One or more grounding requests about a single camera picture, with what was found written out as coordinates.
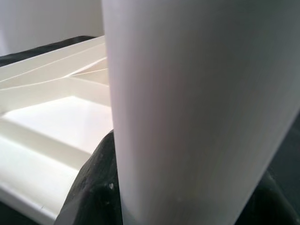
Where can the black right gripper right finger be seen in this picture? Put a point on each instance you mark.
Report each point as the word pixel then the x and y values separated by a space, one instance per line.
pixel 279 206

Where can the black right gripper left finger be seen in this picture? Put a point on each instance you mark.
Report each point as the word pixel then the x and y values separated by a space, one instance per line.
pixel 96 194

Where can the white plastic table top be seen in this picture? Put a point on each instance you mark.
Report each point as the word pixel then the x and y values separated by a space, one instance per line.
pixel 47 117

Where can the white plastic table leg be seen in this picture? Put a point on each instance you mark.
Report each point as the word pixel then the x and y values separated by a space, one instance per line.
pixel 199 105

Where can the black cloth table cover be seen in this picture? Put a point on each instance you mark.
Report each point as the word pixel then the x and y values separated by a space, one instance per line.
pixel 290 150

